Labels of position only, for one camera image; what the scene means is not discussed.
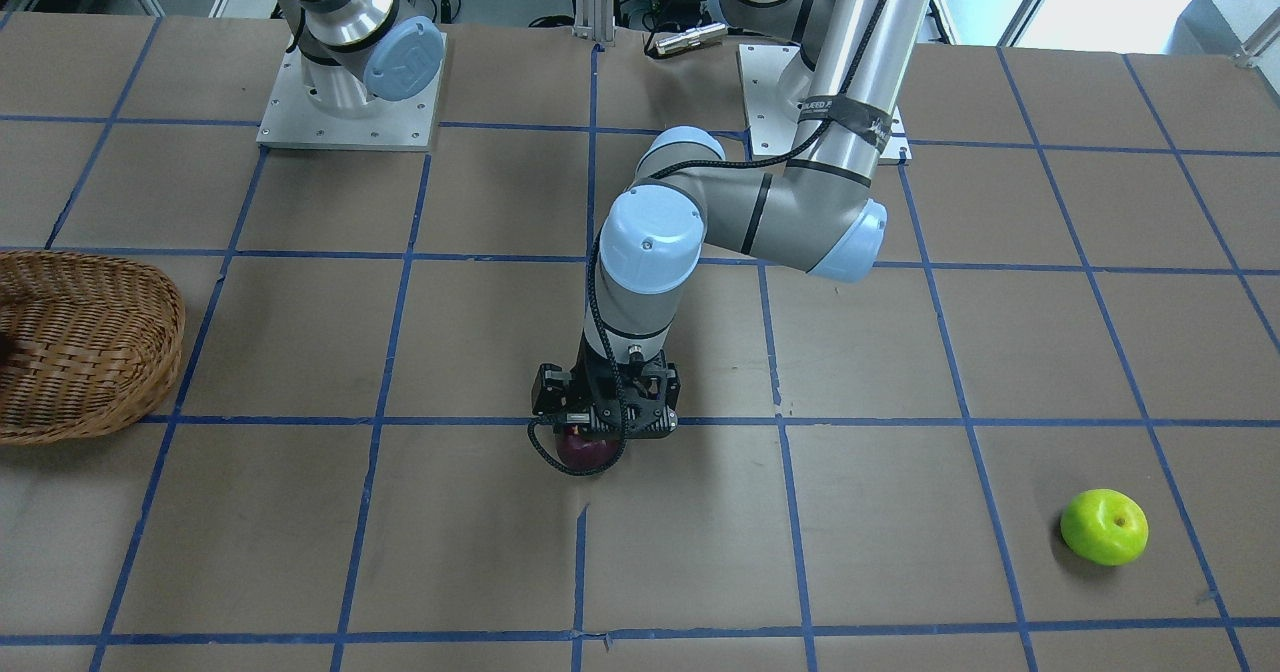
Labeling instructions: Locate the wicker basket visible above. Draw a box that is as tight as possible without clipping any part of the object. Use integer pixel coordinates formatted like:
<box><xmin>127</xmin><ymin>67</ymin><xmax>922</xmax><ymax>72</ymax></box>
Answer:
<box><xmin>1</xmin><ymin>251</ymin><xmax>186</xmax><ymax>447</ymax></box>

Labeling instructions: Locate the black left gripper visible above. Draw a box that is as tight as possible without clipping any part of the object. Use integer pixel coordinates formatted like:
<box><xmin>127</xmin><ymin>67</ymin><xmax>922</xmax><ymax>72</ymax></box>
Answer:
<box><xmin>531</xmin><ymin>340</ymin><xmax>681</xmax><ymax>440</ymax></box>

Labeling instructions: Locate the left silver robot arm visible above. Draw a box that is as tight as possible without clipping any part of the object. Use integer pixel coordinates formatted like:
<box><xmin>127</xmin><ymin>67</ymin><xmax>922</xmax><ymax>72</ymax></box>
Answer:
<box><xmin>531</xmin><ymin>0</ymin><xmax>929</xmax><ymax>440</ymax></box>

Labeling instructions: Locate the green apple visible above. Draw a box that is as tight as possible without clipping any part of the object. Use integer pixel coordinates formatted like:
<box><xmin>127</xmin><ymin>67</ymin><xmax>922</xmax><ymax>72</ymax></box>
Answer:
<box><xmin>1059</xmin><ymin>488</ymin><xmax>1149</xmax><ymax>567</ymax></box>

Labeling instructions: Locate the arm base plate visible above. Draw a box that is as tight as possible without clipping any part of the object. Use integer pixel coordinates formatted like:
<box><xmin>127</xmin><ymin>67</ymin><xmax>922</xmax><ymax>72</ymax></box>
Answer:
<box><xmin>257</xmin><ymin>35</ymin><xmax>445</xmax><ymax>154</ymax></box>
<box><xmin>739</xmin><ymin>42</ymin><xmax>911</xmax><ymax>163</ymax></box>

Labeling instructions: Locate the dark red apple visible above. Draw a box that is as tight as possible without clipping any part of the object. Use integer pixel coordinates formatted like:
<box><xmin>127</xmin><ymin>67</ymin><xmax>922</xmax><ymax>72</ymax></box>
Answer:
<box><xmin>556</xmin><ymin>425</ymin><xmax>625</xmax><ymax>476</ymax></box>

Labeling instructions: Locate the silver metal connector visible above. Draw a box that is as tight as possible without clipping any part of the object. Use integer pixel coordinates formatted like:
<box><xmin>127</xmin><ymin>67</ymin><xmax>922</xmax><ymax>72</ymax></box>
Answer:
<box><xmin>645</xmin><ymin>22</ymin><xmax>730</xmax><ymax>60</ymax></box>

